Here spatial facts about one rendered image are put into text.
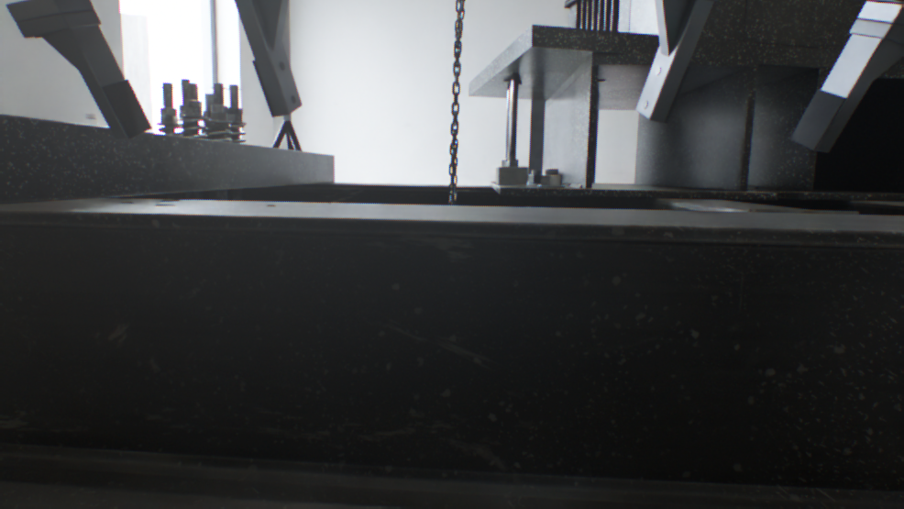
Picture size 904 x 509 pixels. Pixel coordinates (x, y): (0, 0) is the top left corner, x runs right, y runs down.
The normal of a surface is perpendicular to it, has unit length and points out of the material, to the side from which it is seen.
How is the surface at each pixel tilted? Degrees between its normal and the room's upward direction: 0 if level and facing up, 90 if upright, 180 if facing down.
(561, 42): 90
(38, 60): 90
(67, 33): 113
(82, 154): 90
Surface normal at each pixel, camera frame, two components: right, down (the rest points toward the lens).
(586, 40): 0.17, 0.12
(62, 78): 1.00, 0.03
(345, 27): -0.06, 0.11
